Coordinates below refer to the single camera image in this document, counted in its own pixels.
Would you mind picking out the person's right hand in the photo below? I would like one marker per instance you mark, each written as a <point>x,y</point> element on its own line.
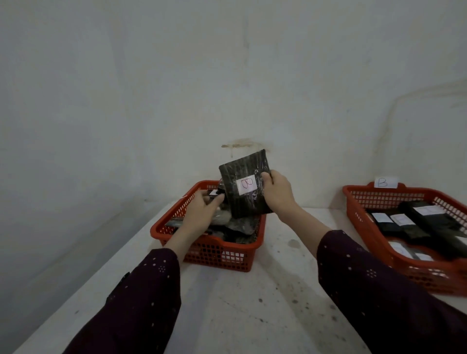
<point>280,195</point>

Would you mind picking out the large red plastic basket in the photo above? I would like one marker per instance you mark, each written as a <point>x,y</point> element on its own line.
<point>419,271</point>

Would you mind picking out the white paper tag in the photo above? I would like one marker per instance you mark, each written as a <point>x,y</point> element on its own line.
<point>386,182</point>

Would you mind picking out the small red plastic basket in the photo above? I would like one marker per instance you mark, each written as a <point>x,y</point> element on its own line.
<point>215,253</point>

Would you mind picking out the person's right thumb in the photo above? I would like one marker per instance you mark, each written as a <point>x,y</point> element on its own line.
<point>267,178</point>

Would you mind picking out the person's left hand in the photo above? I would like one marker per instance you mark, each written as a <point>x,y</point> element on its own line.
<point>199,215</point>

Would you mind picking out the person's right forearm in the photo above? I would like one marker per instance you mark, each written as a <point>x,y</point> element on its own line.
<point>365,284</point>

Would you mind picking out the pile of dark packets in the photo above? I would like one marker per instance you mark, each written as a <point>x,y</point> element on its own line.
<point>239,228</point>

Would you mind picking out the person's left thumb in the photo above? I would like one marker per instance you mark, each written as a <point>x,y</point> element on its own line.
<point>216,201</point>

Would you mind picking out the person's left forearm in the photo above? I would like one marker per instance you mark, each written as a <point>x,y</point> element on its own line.
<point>146,291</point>

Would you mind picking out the dark packet white label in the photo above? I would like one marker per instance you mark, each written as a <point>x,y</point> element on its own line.
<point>425,256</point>
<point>410,228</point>
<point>400,250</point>
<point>443,228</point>
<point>383,224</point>
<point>242,182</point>

